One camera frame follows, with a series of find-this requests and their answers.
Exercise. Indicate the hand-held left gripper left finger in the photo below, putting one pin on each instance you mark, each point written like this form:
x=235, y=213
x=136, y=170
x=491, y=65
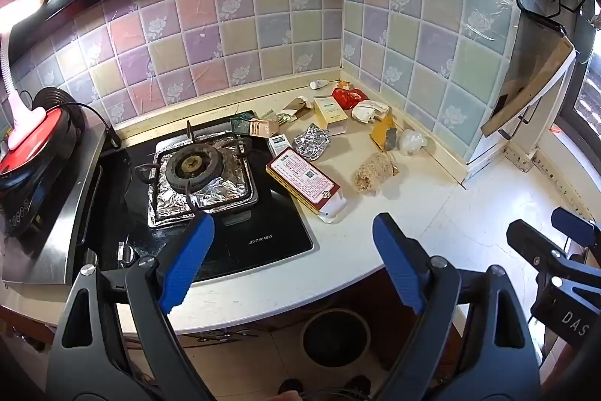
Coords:
x=188, y=260

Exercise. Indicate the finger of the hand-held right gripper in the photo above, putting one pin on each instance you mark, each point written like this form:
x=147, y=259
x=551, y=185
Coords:
x=530, y=239
x=575, y=225

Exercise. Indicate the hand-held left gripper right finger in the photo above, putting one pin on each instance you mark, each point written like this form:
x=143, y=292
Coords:
x=394, y=260

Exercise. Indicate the round dark bin cream rim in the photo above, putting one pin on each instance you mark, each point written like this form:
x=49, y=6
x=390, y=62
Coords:
x=335, y=337

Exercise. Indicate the red white long box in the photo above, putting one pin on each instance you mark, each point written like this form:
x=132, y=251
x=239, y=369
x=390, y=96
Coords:
x=303, y=178

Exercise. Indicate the aluminium foil ball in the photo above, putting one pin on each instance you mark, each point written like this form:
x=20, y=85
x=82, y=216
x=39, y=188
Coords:
x=311, y=141

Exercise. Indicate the small white box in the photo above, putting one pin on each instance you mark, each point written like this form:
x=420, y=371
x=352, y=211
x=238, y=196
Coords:
x=279, y=145

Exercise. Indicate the orange white wrapper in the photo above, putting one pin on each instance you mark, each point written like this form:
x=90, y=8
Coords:
x=345, y=85

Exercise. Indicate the small white plastic bottle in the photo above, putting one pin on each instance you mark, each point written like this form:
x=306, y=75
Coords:
x=318, y=85

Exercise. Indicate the aluminium foil stove liner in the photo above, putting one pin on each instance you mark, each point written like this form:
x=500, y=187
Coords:
x=220, y=192

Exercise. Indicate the brown fibre bundle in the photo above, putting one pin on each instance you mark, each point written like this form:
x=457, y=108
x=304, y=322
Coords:
x=373, y=173

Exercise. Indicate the round gas burner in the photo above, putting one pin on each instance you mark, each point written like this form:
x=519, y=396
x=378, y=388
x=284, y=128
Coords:
x=193, y=166

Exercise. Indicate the black glass gas stove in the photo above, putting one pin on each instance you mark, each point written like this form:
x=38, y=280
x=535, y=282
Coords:
x=277, y=222

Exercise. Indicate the white plastic bag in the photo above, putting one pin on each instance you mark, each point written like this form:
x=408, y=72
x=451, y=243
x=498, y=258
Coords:
x=412, y=142

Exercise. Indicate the window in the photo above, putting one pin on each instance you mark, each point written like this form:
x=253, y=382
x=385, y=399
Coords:
x=587, y=100

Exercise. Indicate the yellow packet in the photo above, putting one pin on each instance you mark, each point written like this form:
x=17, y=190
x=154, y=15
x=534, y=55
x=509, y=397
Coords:
x=381, y=133

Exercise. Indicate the wooden cutting board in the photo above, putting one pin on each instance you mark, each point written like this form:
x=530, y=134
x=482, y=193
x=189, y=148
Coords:
x=535, y=86

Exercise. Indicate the green packet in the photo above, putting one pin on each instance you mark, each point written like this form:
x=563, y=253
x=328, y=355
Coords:
x=242, y=123

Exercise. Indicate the crumpled white paper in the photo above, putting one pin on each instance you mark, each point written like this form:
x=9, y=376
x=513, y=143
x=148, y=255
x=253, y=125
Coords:
x=368, y=110

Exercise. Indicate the small brown box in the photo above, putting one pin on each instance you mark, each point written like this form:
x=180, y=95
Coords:
x=264, y=127

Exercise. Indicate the cream yellow box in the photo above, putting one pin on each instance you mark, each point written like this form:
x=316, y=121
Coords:
x=331, y=113

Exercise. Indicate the red packet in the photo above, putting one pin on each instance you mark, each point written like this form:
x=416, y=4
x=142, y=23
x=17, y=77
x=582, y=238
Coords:
x=348, y=98

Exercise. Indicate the open brown cardboard box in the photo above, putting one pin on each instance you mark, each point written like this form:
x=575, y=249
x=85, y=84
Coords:
x=296, y=107

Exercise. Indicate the red black electric cooker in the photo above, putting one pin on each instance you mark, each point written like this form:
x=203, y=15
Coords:
x=33, y=147

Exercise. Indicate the pink desk lamp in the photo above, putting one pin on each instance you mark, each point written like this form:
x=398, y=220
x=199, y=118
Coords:
x=21, y=119

